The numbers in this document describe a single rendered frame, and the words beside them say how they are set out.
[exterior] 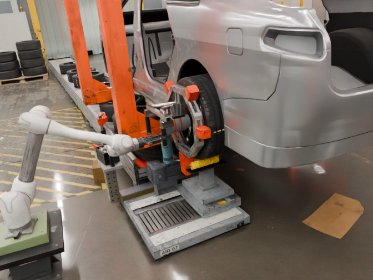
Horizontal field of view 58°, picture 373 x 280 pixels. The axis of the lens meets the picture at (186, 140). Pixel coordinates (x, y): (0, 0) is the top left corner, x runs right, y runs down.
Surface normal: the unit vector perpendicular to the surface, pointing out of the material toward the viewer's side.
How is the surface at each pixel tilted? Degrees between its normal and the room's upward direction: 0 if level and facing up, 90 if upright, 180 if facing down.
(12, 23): 90
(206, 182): 90
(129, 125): 90
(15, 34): 90
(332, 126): 106
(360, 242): 0
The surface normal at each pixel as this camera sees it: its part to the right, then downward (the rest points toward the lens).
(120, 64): 0.43, 0.30
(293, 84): -0.25, 0.36
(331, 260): -0.08, -0.92
